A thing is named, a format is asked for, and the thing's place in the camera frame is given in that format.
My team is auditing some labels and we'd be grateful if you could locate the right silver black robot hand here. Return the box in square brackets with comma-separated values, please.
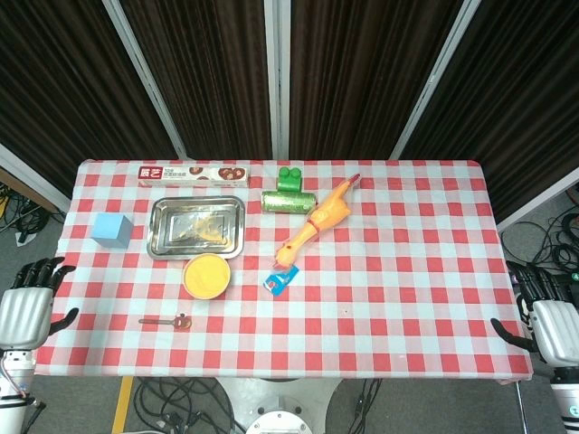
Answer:
[490, 259, 579, 367]

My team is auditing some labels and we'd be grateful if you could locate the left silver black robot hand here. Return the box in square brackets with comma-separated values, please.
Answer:
[0, 256, 81, 352]

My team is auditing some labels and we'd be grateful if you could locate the silver metal spoon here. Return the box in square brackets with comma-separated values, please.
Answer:
[138, 313, 193, 333]

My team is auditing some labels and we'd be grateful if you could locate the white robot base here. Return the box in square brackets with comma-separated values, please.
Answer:
[216, 377, 345, 434]

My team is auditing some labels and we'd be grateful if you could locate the beige bowl of yellow powder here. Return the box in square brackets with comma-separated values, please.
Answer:
[182, 252, 233, 301]

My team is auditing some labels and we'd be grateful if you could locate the rectangular stainless steel tray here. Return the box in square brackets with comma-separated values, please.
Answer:
[146, 195, 247, 260]

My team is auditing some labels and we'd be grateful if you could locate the light blue cube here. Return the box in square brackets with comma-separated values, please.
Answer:
[91, 213, 135, 250]

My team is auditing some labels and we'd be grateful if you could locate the red white checkered tablecloth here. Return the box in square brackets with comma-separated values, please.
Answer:
[33, 158, 535, 385]

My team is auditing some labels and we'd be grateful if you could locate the long white red wrap box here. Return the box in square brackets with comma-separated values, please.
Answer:
[138, 165, 251, 189]

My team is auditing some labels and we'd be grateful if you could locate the dark fabric partition panel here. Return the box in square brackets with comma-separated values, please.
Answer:
[120, 0, 273, 160]
[289, 0, 459, 160]
[0, 0, 178, 200]
[397, 0, 579, 223]

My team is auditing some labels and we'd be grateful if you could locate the small blue packet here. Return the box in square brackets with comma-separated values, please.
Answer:
[262, 264, 301, 297]

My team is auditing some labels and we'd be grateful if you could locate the yellow rubber chicken toy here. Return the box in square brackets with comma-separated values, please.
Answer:
[272, 173, 362, 272]

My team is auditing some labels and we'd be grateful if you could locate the green drink can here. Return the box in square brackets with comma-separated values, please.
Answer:
[261, 190, 317, 215]

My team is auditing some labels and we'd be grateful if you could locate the green toy building brick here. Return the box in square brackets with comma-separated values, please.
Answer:
[277, 166, 303, 193]

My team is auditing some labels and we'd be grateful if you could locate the black floor cable bundle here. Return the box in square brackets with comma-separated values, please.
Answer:
[346, 378, 385, 434]
[133, 377, 241, 434]
[0, 183, 64, 248]
[500, 210, 579, 284]

